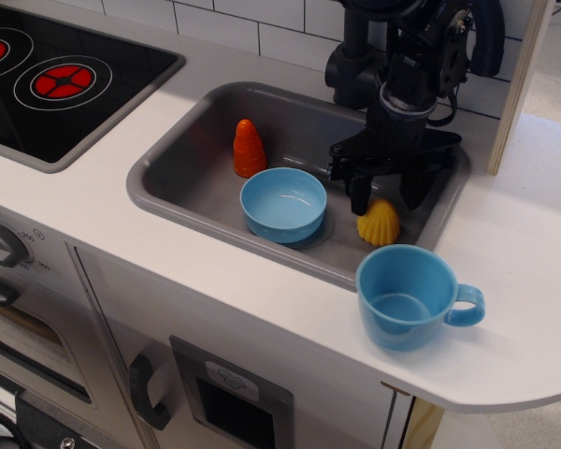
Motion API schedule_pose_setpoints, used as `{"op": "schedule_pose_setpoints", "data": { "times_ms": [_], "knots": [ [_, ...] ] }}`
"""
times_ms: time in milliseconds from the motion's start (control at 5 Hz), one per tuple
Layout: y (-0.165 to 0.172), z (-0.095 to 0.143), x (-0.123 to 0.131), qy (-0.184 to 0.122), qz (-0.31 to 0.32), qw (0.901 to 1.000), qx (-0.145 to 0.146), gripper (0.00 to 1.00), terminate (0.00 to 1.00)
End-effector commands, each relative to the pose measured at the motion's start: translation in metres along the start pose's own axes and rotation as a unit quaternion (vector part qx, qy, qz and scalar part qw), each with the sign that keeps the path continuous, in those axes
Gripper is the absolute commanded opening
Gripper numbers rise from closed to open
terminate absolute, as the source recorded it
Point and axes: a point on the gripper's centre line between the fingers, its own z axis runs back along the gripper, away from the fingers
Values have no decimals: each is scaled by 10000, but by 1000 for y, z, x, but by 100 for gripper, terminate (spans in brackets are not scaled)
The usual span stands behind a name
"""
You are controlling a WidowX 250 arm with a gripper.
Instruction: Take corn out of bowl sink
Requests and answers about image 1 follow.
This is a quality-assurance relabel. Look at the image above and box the blue plastic bowl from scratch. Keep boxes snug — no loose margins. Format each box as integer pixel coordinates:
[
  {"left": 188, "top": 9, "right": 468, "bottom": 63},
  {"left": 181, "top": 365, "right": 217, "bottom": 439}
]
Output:
[{"left": 239, "top": 167, "right": 327, "bottom": 243}]

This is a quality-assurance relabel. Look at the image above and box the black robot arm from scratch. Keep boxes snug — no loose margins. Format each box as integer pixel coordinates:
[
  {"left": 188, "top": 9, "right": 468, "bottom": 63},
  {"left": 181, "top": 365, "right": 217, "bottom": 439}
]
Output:
[{"left": 324, "top": 1, "right": 472, "bottom": 216}]

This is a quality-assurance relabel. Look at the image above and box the grey toy sink basin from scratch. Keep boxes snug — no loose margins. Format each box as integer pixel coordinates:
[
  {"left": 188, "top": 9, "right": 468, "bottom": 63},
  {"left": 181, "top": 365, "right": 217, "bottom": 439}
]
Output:
[{"left": 125, "top": 81, "right": 472, "bottom": 293}]

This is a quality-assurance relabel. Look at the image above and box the wooden side post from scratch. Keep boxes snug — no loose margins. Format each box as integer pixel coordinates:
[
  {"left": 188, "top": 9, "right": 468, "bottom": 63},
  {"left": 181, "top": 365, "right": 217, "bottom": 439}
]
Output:
[{"left": 486, "top": 1, "right": 554, "bottom": 176}]

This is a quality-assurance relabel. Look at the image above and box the blue plastic cup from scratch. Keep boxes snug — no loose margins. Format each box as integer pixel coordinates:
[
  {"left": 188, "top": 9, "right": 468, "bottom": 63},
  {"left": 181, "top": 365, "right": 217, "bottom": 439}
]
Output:
[{"left": 355, "top": 244, "right": 485, "bottom": 351}]

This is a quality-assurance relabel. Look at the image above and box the yellow toy corn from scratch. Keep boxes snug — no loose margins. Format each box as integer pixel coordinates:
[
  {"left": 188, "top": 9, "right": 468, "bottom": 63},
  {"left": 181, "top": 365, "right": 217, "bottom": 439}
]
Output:
[{"left": 356, "top": 198, "right": 400, "bottom": 247}]

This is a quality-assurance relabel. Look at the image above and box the dark grey toy faucet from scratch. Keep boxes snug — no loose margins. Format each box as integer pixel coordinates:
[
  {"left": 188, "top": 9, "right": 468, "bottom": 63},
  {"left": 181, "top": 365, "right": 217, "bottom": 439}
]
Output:
[{"left": 324, "top": 1, "right": 505, "bottom": 109}]

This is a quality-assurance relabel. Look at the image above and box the black toy stovetop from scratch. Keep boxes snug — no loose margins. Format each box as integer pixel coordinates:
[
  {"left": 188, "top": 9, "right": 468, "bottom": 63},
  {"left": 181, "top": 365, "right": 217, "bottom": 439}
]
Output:
[{"left": 0, "top": 5, "right": 185, "bottom": 173}]

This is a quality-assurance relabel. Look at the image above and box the orange toy carrot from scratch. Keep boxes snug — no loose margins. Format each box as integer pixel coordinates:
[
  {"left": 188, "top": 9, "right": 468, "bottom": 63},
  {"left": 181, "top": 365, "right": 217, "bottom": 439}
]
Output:
[{"left": 233, "top": 119, "right": 267, "bottom": 178}]

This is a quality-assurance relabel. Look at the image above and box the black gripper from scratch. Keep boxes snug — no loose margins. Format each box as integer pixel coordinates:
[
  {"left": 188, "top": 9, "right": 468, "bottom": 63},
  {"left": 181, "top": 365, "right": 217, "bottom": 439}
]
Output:
[{"left": 327, "top": 104, "right": 462, "bottom": 216}]

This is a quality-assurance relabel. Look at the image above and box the grey dispenser panel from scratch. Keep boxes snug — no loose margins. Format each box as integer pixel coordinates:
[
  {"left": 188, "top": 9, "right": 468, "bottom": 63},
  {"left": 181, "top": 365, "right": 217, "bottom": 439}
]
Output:
[{"left": 169, "top": 336, "right": 295, "bottom": 449}]

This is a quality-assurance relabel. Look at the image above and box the grey oven knob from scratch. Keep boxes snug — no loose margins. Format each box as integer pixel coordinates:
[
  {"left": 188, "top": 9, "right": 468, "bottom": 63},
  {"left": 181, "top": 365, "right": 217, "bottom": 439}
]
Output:
[{"left": 0, "top": 225, "right": 35, "bottom": 268}]

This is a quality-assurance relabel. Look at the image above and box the dark grey cabinet handle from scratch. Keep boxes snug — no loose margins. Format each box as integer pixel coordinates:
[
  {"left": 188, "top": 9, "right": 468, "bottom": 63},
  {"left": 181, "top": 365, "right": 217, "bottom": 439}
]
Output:
[{"left": 128, "top": 354, "right": 170, "bottom": 430}]

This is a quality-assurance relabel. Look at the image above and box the black cable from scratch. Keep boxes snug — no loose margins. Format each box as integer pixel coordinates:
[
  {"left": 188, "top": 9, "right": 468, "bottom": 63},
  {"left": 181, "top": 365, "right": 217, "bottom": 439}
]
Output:
[{"left": 0, "top": 409, "right": 24, "bottom": 449}]

